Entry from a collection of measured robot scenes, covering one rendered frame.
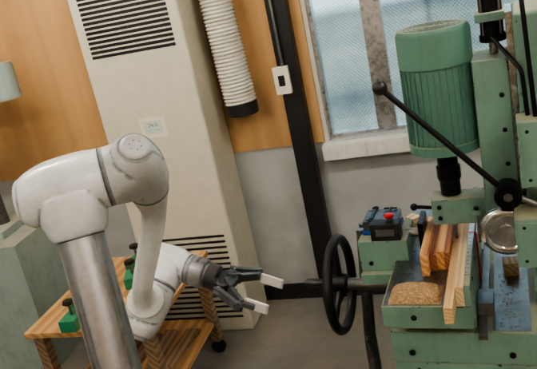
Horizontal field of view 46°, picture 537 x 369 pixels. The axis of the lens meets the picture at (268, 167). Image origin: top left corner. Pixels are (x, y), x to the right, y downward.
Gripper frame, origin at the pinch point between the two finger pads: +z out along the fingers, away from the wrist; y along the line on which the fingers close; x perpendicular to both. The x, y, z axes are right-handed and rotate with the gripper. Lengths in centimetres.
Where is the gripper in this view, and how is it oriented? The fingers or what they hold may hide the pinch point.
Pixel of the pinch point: (272, 295)
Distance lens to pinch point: 184.3
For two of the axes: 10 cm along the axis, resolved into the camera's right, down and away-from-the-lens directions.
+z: 9.4, 2.5, -2.4
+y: 3.2, -3.5, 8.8
